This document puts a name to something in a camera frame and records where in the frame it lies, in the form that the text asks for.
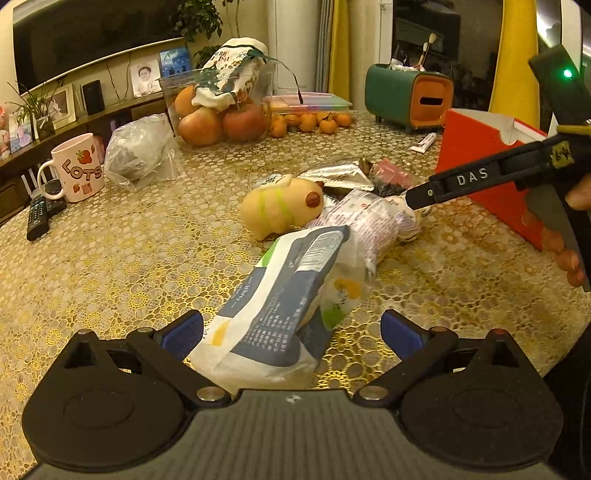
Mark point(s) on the red apple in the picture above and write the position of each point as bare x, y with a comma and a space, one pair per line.
244, 123

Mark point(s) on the pile of tangerines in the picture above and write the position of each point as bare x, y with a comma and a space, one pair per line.
308, 122

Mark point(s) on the small orange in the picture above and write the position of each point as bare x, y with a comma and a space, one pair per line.
184, 102

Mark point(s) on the clear plastic fruit container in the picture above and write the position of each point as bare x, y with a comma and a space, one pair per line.
173, 99

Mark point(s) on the large green potted plant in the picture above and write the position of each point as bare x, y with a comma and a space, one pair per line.
198, 18

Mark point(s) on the small white tube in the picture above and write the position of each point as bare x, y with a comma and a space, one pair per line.
424, 143

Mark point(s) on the clear plastic bag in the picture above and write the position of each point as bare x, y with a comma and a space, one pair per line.
138, 152

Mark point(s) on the small pink photo frame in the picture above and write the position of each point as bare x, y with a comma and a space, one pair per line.
21, 134

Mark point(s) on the black remote control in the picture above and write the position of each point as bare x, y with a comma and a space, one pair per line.
37, 219
56, 205

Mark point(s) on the purple and white snack packet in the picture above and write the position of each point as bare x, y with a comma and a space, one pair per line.
364, 221

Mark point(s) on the baby photo frame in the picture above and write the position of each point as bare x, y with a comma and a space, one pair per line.
145, 79

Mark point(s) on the yellow pig toy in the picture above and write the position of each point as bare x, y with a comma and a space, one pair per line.
277, 205

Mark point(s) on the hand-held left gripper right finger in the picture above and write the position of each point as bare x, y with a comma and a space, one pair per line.
400, 334

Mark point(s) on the white and silver snack packet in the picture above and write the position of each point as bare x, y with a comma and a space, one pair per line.
337, 175

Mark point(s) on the clear bag of black seaweed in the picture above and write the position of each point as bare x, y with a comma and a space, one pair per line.
390, 188

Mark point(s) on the small black speaker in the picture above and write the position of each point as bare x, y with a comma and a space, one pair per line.
93, 97

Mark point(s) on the pink strawberry mug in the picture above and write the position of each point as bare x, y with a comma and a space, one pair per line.
81, 170

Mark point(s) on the green and orange tissue box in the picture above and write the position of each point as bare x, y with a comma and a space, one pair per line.
392, 97

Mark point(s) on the white and blue tissue pack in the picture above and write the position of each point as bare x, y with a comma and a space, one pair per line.
272, 304

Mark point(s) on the pink packet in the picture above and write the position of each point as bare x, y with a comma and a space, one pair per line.
392, 170

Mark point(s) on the yellow curtain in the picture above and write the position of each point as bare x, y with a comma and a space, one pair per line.
339, 46

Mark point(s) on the white photo frame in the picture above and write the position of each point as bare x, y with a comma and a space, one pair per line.
62, 108

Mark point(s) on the blue photo card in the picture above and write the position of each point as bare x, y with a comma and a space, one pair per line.
175, 62

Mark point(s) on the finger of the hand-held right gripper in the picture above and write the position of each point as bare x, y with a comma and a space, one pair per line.
466, 177

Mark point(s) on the large orange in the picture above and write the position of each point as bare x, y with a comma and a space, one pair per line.
201, 127

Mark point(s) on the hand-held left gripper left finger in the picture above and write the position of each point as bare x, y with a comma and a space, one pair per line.
184, 333

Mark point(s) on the television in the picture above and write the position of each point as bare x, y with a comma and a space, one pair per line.
92, 32

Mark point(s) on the red cardboard box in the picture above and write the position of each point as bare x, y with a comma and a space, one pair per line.
475, 138

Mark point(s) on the small potted plant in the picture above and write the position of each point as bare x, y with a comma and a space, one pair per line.
45, 127

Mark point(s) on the person's right hand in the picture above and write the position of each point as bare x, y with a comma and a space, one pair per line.
567, 261

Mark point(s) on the white bristle brush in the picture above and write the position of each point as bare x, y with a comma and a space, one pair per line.
427, 48

